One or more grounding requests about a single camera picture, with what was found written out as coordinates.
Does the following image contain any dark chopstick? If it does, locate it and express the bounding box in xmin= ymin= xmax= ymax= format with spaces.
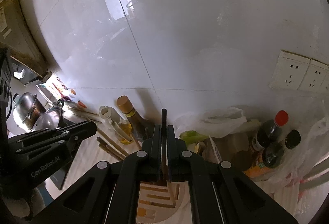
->
xmin=161 ymin=108 xmax=168 ymax=181

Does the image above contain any clear oil bottle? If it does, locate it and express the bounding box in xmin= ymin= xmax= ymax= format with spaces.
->
xmin=99 ymin=105 xmax=133 ymax=144

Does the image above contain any dark soy sauce bottle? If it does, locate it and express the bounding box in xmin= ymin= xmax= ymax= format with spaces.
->
xmin=116 ymin=95 xmax=155 ymax=142

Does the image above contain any white utensil holder cup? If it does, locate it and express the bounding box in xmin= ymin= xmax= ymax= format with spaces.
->
xmin=136 ymin=182 xmax=192 ymax=223

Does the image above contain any wooden chopstick in holder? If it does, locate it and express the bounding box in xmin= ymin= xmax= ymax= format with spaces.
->
xmin=97 ymin=128 xmax=129 ymax=158

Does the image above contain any steel wok lid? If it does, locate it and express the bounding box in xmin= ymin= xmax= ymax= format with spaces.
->
xmin=32 ymin=106 xmax=65 ymax=131

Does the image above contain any white plastic bag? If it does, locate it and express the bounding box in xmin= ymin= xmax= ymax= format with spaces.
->
xmin=173 ymin=96 xmax=328 ymax=223

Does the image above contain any range hood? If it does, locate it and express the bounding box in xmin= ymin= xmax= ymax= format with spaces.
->
xmin=1 ymin=0 xmax=52 ymax=85

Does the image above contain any red cap sauce bottle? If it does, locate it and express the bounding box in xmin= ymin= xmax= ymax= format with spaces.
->
xmin=250 ymin=110 xmax=289 ymax=153

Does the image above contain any black cap sauce bottle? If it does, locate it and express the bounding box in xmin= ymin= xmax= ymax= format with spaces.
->
xmin=244 ymin=129 xmax=302 ymax=180

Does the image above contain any white wall socket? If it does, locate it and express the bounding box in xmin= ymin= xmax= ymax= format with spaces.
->
xmin=269 ymin=50 xmax=328 ymax=93

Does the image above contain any striped cat table mat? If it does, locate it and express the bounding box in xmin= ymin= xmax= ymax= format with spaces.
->
xmin=62 ymin=123 xmax=139 ymax=190

